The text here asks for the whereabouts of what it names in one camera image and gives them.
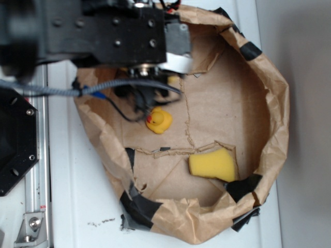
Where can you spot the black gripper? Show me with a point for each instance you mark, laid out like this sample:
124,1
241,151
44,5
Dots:
136,35

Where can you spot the yellow microfiber cloth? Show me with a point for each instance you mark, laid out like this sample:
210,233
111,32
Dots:
173,79

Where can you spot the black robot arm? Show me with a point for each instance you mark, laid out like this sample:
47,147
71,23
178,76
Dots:
36,33

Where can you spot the yellow rubber duck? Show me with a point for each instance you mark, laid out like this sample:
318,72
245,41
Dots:
159,120

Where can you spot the brown paper bin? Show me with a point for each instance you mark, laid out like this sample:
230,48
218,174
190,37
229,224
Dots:
233,98

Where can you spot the yellow sponge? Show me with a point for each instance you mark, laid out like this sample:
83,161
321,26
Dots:
218,164

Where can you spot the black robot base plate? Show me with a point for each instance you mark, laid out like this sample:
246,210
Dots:
18,138

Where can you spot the aluminium extrusion rail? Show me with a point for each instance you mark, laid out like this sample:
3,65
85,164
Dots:
37,180

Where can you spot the metal corner bracket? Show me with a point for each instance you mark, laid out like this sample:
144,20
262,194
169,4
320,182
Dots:
32,231

